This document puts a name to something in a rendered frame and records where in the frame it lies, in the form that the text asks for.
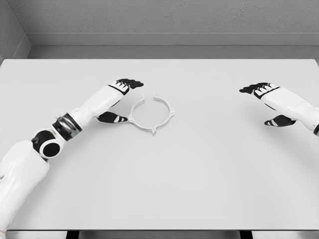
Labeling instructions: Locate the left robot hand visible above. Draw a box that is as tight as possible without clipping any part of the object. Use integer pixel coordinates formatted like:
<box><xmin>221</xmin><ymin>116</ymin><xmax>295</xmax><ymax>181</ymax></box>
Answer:
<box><xmin>92</xmin><ymin>79</ymin><xmax>145</xmax><ymax>124</ymax></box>

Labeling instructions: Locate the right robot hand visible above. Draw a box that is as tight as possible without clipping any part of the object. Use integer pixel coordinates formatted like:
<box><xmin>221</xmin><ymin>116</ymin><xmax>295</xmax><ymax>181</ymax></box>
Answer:
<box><xmin>239</xmin><ymin>82</ymin><xmax>301</xmax><ymax>127</ymax></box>

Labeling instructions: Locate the white ring pipe clamp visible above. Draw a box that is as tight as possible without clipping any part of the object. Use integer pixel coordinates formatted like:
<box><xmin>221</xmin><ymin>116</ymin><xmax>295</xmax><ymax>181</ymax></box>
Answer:
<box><xmin>127</xmin><ymin>92</ymin><xmax>175</xmax><ymax>137</ymax></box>

